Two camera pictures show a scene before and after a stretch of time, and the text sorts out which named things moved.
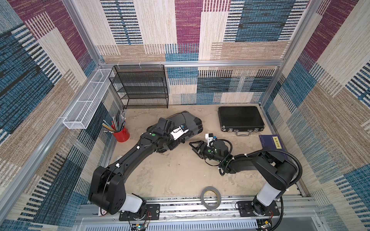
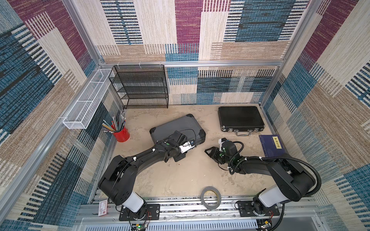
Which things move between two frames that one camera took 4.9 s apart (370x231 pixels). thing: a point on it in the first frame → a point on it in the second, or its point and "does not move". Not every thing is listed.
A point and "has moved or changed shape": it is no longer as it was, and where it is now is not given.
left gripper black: [177, 143] → [182, 157]
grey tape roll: [208, 189] does not move
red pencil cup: [123, 135] does not move
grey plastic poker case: [191, 122] has moved or changed shape
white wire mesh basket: [80, 116] does not move
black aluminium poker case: [242, 120] does not move
